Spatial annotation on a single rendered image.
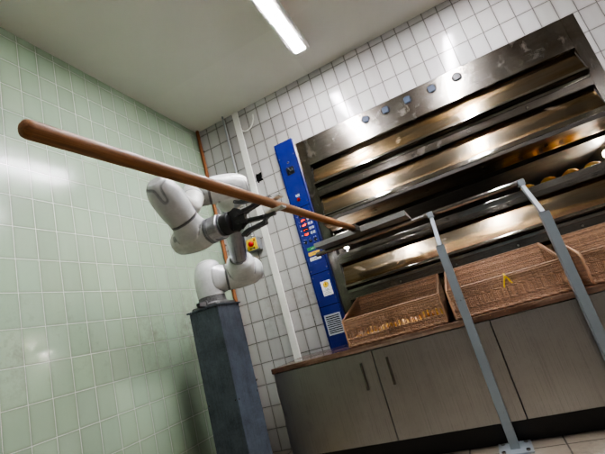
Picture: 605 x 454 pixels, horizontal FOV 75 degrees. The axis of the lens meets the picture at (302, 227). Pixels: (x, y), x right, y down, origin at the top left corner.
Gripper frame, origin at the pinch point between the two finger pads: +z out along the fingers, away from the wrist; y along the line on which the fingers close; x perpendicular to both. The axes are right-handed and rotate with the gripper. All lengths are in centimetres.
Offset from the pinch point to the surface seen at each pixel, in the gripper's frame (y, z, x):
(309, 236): -16, -46, -151
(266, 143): -100, -61, -158
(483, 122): -46, 87, -157
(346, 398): 84, -32, -96
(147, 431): 69, -120, -45
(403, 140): -56, 38, -156
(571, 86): -46, 138, -157
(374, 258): 14, -7, -156
